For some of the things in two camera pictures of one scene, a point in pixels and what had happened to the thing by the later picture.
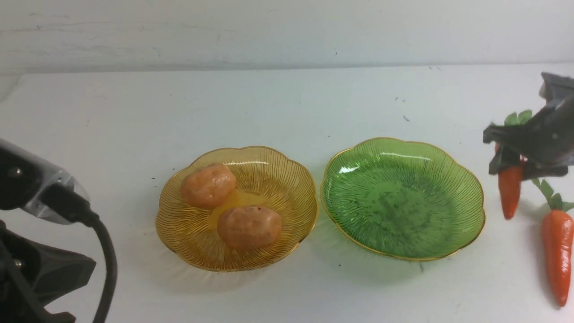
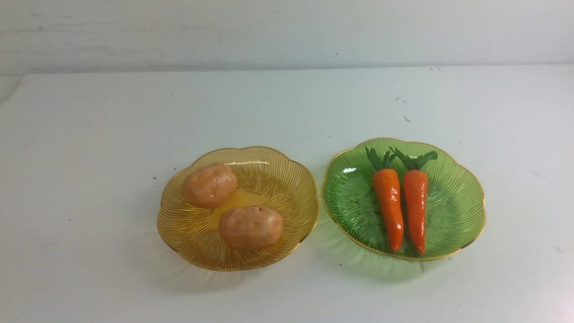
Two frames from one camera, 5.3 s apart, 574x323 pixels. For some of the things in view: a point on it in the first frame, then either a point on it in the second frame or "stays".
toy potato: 207,185 stays
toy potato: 249,226 stays
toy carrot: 510,180 → 388,192
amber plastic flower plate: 190,232 stays
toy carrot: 558,234 → 416,185
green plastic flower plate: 389,196 stays
